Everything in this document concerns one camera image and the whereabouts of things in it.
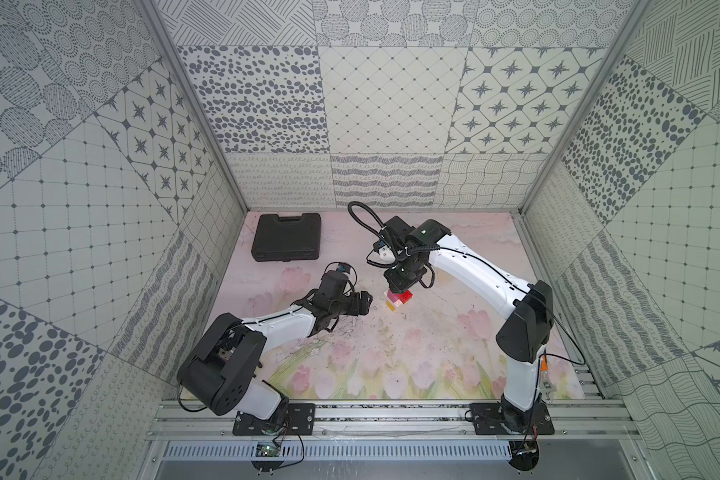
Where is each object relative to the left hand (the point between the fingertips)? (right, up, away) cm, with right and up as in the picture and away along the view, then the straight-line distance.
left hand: (370, 300), depth 88 cm
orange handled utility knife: (+49, -19, -7) cm, 53 cm away
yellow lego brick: (+7, -4, +4) cm, 9 cm away
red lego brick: (+10, +3, -9) cm, 14 cm away
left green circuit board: (-25, -33, -17) cm, 45 cm away
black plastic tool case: (-35, +18, +22) cm, 45 cm away
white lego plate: (+9, -1, +1) cm, 9 cm away
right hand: (+9, +5, -7) cm, 12 cm away
